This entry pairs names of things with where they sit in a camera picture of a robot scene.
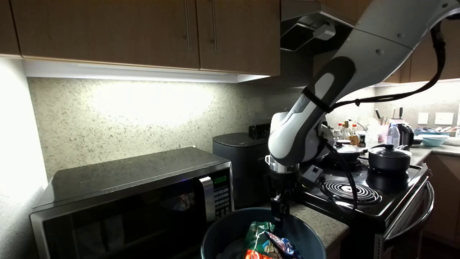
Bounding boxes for pale frying pan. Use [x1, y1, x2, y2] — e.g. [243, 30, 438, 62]
[333, 142, 371, 162]

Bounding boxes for green snack packet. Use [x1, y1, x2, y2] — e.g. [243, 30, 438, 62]
[244, 220, 276, 256]

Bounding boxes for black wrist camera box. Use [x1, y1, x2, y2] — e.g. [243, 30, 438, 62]
[300, 164, 325, 188]

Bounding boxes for large teal plastic bowl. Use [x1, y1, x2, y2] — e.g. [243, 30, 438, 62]
[200, 206, 328, 259]

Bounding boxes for wooden upper cabinet door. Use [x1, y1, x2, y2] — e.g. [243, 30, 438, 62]
[10, 0, 201, 69]
[0, 0, 21, 56]
[195, 0, 282, 77]

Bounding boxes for steel range hood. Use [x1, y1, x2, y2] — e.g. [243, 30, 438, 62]
[279, 10, 339, 54]

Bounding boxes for black lidded pot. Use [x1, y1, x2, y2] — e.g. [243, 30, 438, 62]
[365, 142, 414, 175]

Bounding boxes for wooden upper cabinet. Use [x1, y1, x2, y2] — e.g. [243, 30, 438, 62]
[385, 17, 460, 83]

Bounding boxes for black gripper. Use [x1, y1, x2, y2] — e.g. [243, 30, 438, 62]
[266, 170, 299, 227]

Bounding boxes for brown sauce bottle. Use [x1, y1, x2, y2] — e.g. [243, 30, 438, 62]
[349, 122, 362, 148]

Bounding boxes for dark grey countertop appliance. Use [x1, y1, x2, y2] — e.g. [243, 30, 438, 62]
[211, 132, 270, 210]

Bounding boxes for white utensil holder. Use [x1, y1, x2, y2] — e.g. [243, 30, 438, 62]
[365, 108, 385, 148]

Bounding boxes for wooden base cabinet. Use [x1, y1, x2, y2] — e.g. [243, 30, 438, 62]
[422, 152, 460, 249]

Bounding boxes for under-cabinet light strip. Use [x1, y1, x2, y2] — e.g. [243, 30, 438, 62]
[20, 56, 273, 86]

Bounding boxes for wide white wall plate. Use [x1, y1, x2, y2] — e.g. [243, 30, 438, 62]
[434, 111, 455, 126]

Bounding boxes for small light blue bowl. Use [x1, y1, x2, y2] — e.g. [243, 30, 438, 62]
[420, 132, 450, 149]

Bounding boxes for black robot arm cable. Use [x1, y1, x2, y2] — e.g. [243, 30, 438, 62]
[325, 20, 450, 213]

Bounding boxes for black electric stove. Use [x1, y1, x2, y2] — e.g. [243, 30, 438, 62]
[297, 158, 438, 259]

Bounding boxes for blue snack packet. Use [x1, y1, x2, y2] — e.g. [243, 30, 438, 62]
[264, 230, 299, 259]

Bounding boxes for black steel microwave oven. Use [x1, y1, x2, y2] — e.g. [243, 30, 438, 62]
[29, 145, 236, 259]

